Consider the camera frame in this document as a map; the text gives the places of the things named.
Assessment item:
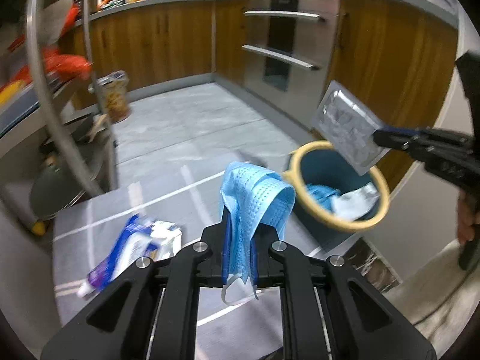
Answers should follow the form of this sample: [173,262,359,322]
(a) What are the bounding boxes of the blue cutting board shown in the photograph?
[0,84,39,138]

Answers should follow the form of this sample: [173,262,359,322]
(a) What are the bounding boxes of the stainless steel built-in oven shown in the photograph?
[241,0,340,128]

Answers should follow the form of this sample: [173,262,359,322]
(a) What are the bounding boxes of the orange plastic bag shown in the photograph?
[6,46,94,87]

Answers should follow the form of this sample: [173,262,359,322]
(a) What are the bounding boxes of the purple white toothpaste tube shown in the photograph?
[76,214,161,298]

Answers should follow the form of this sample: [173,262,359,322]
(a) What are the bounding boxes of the patterned waste basket with liner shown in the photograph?
[97,70,130,124]

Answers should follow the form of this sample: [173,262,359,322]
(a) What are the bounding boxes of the light blue face mask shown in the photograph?
[220,162,295,306]

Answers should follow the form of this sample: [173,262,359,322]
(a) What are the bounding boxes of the grey pot lid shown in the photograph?
[29,146,106,220]

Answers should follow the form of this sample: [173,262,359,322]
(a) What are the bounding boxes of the metal storage rack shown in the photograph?
[1,0,118,234]

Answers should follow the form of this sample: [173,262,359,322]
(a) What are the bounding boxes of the white crumpled tissue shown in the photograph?
[151,220,182,261]

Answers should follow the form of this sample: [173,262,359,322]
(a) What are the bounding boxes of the teal bin with yellow rim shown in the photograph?
[282,141,390,252]

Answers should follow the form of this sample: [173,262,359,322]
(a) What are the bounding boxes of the person's right hand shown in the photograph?
[456,190,479,245]

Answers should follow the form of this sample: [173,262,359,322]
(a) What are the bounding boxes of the silver foil blister sheet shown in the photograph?
[312,80,388,176]

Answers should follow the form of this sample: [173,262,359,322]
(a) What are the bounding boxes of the wooden kitchen cabinets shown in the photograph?
[61,0,461,192]

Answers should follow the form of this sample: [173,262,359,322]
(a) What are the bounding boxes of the yellow corn cob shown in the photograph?
[0,80,25,106]

